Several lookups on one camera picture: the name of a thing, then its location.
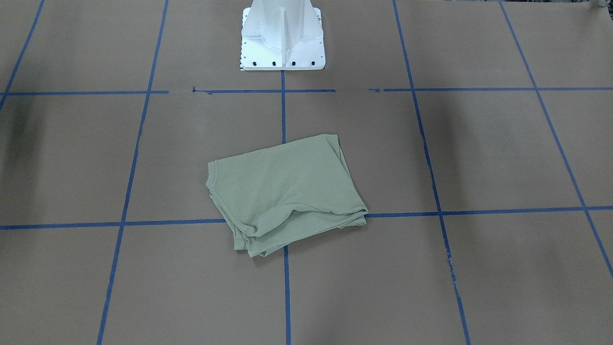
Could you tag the olive green long-sleeve shirt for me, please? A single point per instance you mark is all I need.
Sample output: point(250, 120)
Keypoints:
point(272, 197)

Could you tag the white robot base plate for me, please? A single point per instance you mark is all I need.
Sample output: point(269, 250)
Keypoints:
point(282, 35)

